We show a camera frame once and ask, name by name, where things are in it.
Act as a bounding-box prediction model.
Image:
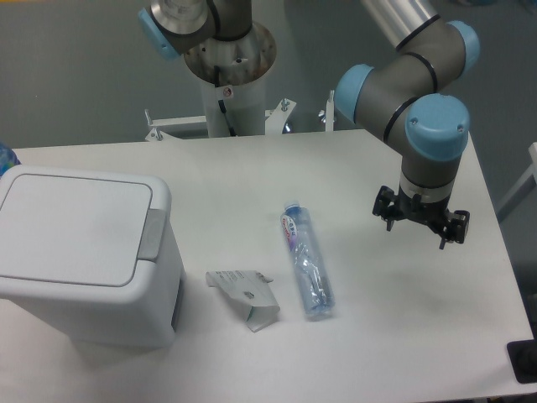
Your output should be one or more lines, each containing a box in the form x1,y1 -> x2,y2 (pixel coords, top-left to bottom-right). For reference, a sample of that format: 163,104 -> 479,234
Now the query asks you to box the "black clamp table corner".
507,339 -> 536,385

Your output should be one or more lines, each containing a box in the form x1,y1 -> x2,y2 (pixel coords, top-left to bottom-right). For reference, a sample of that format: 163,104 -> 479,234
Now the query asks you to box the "white plastic trash can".
1,165 -> 185,348

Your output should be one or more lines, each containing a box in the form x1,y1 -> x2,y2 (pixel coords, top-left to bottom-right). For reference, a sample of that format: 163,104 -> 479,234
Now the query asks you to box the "crumpled white paper carton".
206,270 -> 280,332

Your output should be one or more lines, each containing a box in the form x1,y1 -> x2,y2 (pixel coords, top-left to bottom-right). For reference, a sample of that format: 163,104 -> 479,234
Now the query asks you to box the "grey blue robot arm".
138,1 -> 480,243

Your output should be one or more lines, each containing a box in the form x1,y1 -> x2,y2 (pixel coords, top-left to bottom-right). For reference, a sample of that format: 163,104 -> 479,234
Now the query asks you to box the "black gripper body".
397,189 -> 450,226

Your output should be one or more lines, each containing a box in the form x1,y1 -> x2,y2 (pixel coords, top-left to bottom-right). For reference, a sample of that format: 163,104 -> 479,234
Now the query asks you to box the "blue patterned object left edge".
0,143 -> 21,176

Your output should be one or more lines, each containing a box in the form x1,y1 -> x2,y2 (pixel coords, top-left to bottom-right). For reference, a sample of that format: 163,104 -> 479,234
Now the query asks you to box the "black cable on pedestal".
212,65 -> 237,138

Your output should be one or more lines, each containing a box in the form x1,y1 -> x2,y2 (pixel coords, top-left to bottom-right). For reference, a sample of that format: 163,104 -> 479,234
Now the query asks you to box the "clear plastic water bottle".
279,201 -> 335,321

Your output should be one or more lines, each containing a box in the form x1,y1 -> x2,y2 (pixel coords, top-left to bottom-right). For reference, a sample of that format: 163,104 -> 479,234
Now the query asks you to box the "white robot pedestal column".
184,22 -> 277,113

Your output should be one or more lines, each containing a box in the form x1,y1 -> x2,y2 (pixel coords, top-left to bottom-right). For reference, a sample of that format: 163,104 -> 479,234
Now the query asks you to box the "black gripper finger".
373,186 -> 399,232
435,210 -> 470,250

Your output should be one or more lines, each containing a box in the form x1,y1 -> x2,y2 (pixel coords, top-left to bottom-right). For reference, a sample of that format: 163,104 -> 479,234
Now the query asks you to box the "white frame right edge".
496,142 -> 536,223

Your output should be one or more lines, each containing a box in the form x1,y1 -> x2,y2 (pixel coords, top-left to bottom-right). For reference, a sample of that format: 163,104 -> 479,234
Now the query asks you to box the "white metal base frame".
143,91 -> 337,143

